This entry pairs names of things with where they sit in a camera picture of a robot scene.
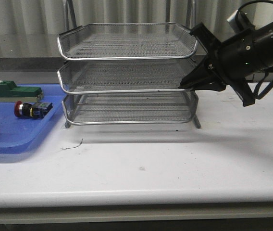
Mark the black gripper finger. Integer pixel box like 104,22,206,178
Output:
190,23,222,60
179,60,213,90

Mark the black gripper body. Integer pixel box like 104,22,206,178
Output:
213,29,258,107

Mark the red emergency stop button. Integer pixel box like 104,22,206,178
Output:
14,101,53,119

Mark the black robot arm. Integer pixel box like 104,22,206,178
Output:
179,22,273,106

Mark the white appliance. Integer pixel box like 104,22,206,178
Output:
227,0,273,33

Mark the silver mesh top tray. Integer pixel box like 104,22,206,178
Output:
57,23,198,61

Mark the blue plastic tray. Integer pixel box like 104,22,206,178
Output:
0,84,65,154

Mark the green terminal block module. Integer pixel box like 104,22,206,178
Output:
0,80,44,103

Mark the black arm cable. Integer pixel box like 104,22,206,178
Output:
235,0,273,100

